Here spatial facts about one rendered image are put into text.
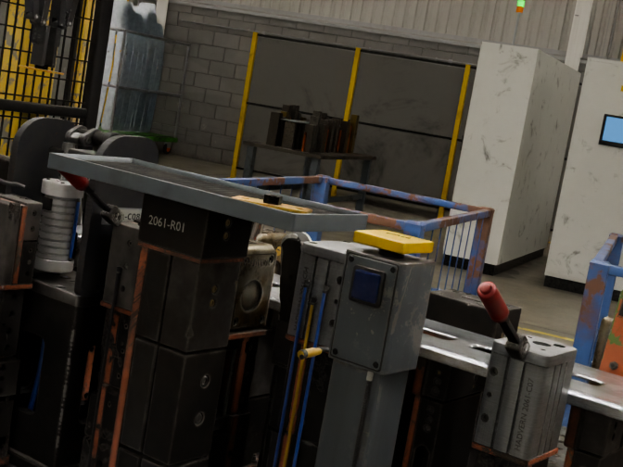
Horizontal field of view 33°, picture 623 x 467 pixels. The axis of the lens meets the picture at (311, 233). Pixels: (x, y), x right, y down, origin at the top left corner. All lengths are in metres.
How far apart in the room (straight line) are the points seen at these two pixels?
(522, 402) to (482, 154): 8.27
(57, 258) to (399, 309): 0.65
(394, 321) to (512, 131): 8.33
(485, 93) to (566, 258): 1.60
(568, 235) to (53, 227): 7.99
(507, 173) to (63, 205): 7.96
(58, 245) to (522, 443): 0.72
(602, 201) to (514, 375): 8.16
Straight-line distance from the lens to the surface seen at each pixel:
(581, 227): 9.31
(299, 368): 1.27
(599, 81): 9.30
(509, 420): 1.15
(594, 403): 1.24
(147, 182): 1.17
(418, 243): 1.04
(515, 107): 9.33
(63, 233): 1.53
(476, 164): 9.39
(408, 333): 1.05
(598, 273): 3.20
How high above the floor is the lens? 1.28
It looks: 7 degrees down
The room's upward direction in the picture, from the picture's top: 10 degrees clockwise
